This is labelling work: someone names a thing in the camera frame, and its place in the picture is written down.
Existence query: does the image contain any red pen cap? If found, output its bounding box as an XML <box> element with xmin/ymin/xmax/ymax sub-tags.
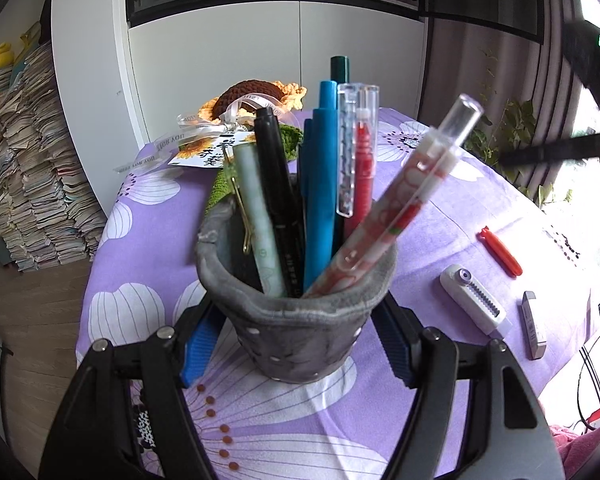
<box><xmin>477</xmin><ymin>226</ymin><xmax>523</xmax><ymax>277</ymax></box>

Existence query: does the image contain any crochet sunflower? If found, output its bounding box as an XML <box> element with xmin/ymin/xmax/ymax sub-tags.
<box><xmin>197</xmin><ymin>78</ymin><xmax>308</xmax><ymax>221</ymax></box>

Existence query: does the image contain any black cable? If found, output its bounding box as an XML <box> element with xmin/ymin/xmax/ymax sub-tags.
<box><xmin>575</xmin><ymin>317</ymin><xmax>600</xmax><ymax>433</ymax></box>

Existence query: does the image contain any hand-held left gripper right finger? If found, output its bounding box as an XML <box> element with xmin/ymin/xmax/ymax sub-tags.
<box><xmin>370</xmin><ymin>292</ymin><xmax>566</xmax><ymax>480</ymax></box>

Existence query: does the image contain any sunflower gift tag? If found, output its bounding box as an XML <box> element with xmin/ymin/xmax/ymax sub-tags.
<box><xmin>167</xmin><ymin>132</ymin><xmax>251</xmax><ymax>168</ymax></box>

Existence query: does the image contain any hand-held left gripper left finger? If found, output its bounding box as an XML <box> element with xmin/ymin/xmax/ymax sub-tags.
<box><xmin>37</xmin><ymin>292</ymin><xmax>226</xmax><ymax>480</ymax></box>

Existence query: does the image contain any pink clothing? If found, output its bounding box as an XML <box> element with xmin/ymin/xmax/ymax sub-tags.
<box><xmin>550</xmin><ymin>422</ymin><xmax>600</xmax><ymax>480</ymax></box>

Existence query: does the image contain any pale green pen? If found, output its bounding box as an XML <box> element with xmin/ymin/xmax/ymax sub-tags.
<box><xmin>230</xmin><ymin>142</ymin><xmax>288</xmax><ymax>298</ymax></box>

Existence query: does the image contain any white cabinet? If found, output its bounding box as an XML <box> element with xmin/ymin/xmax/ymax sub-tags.
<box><xmin>50</xmin><ymin>0</ymin><xmax>431</xmax><ymax>151</ymax></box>

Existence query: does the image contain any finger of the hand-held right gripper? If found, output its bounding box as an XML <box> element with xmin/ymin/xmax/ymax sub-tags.
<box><xmin>497</xmin><ymin>131</ymin><xmax>600</xmax><ymax>167</ymax></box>

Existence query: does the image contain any green houseplant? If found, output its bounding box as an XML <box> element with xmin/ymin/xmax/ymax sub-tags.
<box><xmin>462</xmin><ymin>50</ymin><xmax>576</xmax><ymax>208</ymax></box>

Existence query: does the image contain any clear-capped red pen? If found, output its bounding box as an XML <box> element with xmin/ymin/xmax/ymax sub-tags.
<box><xmin>336</xmin><ymin>82</ymin><xmax>381</xmax><ymax>241</ymax></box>

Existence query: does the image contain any white printed ribbon bow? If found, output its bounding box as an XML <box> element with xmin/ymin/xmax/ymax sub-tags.
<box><xmin>112</xmin><ymin>92</ymin><xmax>286</xmax><ymax>173</ymax></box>

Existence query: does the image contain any stack of old papers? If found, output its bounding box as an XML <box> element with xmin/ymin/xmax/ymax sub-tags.
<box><xmin>0</xmin><ymin>40</ymin><xmax>108</xmax><ymax>273</ymax></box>

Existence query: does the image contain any grey curtain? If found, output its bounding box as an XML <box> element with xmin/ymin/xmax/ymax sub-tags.
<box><xmin>427</xmin><ymin>0</ymin><xmax>588</xmax><ymax>201</ymax></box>

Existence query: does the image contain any black marker pen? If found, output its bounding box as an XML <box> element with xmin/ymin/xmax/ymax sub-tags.
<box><xmin>253</xmin><ymin>106</ymin><xmax>306</xmax><ymax>298</ymax></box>

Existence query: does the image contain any white eraser stick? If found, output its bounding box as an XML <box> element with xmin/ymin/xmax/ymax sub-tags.
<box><xmin>521</xmin><ymin>290</ymin><xmax>548</xmax><ymax>361</ymax></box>

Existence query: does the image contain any grey pen holder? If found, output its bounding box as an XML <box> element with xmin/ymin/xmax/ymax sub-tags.
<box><xmin>196</xmin><ymin>200</ymin><xmax>398</xmax><ymax>383</ymax></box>

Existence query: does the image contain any white utility knife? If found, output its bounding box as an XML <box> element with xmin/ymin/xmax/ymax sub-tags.
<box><xmin>439</xmin><ymin>264</ymin><xmax>508</xmax><ymax>333</ymax></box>

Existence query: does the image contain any purple floral tablecloth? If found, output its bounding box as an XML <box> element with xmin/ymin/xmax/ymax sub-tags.
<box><xmin>77</xmin><ymin>107</ymin><xmax>600</xmax><ymax>480</ymax></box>

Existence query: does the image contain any pink patterned pen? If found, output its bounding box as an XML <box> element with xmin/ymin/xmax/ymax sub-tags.
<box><xmin>302</xmin><ymin>92</ymin><xmax>483</xmax><ymax>298</ymax></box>

